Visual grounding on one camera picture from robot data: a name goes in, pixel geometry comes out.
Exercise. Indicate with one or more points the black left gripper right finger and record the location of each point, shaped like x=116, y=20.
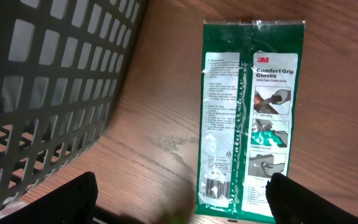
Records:
x=290, y=202

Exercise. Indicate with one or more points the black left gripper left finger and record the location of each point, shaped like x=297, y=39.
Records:
x=72, y=203

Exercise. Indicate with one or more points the grey plastic mesh basket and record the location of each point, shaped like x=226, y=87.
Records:
x=62, y=65

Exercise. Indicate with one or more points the green 3M gloves package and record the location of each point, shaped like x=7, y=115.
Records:
x=249, y=84

